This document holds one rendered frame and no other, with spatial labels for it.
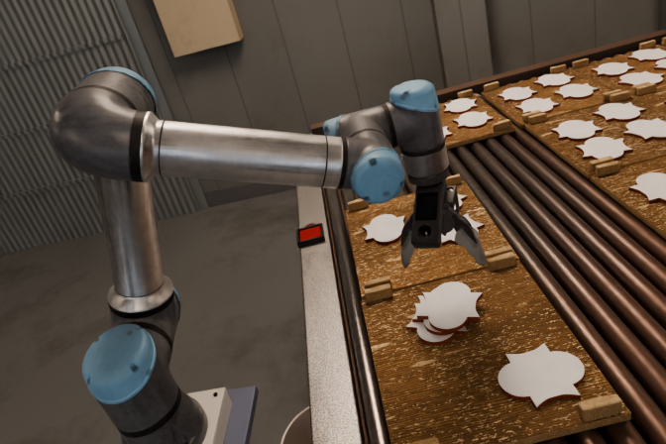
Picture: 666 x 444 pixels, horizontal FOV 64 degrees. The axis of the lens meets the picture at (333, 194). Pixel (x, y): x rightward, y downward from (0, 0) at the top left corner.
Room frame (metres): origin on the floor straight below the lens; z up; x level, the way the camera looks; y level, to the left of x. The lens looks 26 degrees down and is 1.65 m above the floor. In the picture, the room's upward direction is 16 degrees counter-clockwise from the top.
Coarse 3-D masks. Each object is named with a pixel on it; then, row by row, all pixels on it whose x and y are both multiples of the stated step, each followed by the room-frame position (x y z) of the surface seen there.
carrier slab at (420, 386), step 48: (432, 288) 0.90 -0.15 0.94; (480, 288) 0.86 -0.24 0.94; (528, 288) 0.82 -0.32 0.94; (384, 336) 0.80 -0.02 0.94; (480, 336) 0.73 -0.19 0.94; (528, 336) 0.70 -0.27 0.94; (384, 384) 0.68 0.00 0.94; (432, 384) 0.66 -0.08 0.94; (480, 384) 0.63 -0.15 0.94; (432, 432) 0.56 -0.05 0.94; (480, 432) 0.54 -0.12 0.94; (528, 432) 0.52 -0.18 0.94; (576, 432) 0.51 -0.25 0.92
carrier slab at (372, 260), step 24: (360, 216) 1.29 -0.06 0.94; (408, 216) 1.22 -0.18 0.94; (480, 216) 1.12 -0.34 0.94; (360, 240) 1.17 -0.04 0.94; (480, 240) 1.02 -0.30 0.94; (504, 240) 1.00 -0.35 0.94; (360, 264) 1.06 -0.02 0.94; (384, 264) 1.04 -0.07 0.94; (432, 264) 0.98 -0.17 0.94; (456, 264) 0.96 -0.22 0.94; (360, 288) 0.97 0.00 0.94
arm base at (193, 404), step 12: (180, 396) 0.72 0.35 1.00; (180, 408) 0.71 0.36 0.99; (192, 408) 0.73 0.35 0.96; (168, 420) 0.68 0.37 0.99; (180, 420) 0.69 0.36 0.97; (192, 420) 0.70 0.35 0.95; (204, 420) 0.72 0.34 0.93; (120, 432) 0.68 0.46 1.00; (132, 432) 0.66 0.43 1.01; (144, 432) 0.66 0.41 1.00; (156, 432) 0.67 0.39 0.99; (168, 432) 0.67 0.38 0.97; (180, 432) 0.68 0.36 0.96; (192, 432) 0.69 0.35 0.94; (204, 432) 0.71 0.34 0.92
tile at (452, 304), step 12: (444, 288) 0.85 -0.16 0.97; (456, 288) 0.84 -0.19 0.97; (468, 288) 0.83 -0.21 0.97; (432, 300) 0.83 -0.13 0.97; (444, 300) 0.82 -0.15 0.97; (456, 300) 0.81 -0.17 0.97; (468, 300) 0.80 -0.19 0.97; (420, 312) 0.80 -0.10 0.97; (432, 312) 0.79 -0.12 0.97; (444, 312) 0.78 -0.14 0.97; (456, 312) 0.78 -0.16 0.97; (468, 312) 0.77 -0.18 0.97; (432, 324) 0.76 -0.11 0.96; (444, 324) 0.75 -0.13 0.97; (456, 324) 0.75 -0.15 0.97
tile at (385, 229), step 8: (384, 216) 1.23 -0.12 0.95; (392, 216) 1.22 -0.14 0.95; (400, 216) 1.21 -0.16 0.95; (376, 224) 1.21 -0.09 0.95; (384, 224) 1.19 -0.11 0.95; (392, 224) 1.18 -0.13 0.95; (400, 224) 1.17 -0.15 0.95; (368, 232) 1.18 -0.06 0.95; (376, 232) 1.17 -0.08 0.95; (384, 232) 1.16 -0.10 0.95; (392, 232) 1.15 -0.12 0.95; (400, 232) 1.13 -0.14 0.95; (368, 240) 1.15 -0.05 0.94; (376, 240) 1.13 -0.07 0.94; (384, 240) 1.12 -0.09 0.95; (392, 240) 1.11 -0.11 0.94
